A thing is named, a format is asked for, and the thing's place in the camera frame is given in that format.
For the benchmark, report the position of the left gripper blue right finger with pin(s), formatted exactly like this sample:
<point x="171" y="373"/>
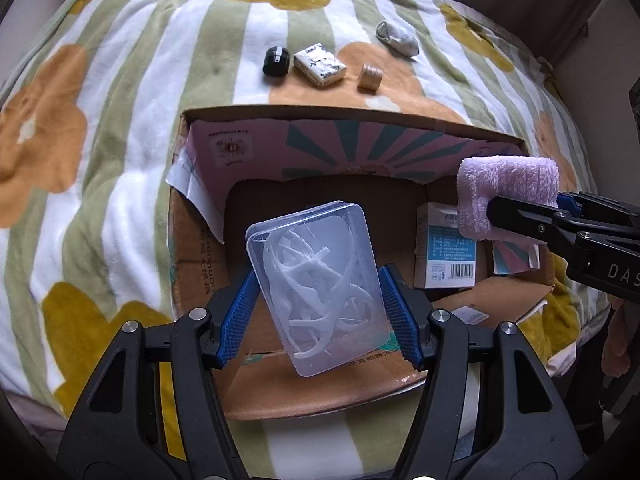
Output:
<point x="522" y="430"/>

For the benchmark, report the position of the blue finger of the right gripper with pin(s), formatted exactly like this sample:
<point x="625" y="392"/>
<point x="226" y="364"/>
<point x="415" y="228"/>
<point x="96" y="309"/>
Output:
<point x="550" y="224"/>
<point x="599" y="208"/>

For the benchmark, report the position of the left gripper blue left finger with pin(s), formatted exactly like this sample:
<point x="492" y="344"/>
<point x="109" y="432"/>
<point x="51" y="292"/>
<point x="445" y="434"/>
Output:
<point x="116" y="429"/>

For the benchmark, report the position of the pink fluffy towel roll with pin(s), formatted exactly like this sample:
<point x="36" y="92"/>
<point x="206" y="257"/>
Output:
<point x="480" y="179"/>

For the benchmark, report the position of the blue white barcode box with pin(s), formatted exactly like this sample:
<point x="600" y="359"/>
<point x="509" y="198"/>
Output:
<point x="443" y="257"/>

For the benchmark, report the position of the clear plastic floss pick case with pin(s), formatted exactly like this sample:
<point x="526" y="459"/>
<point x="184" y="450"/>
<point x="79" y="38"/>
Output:
<point x="317" y="272"/>

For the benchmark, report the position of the white patterned sock ball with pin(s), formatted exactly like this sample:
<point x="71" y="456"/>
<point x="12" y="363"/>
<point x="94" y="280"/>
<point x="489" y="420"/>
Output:
<point x="397" y="38"/>

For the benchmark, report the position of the white floral print box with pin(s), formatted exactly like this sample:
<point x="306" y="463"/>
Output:
<point x="320" y="66"/>

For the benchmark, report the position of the black round jar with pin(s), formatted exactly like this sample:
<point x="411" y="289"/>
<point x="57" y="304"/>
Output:
<point x="277" y="62"/>

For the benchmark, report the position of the person's right hand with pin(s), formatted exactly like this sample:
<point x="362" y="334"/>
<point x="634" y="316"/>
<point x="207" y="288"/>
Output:
<point x="615" y="360"/>

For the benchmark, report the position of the brown cardboard box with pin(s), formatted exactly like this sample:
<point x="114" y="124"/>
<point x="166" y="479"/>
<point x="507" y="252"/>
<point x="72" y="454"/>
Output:
<point x="314" y="200"/>

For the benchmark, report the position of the striped floral fleece blanket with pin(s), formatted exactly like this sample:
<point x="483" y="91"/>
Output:
<point x="89" y="123"/>

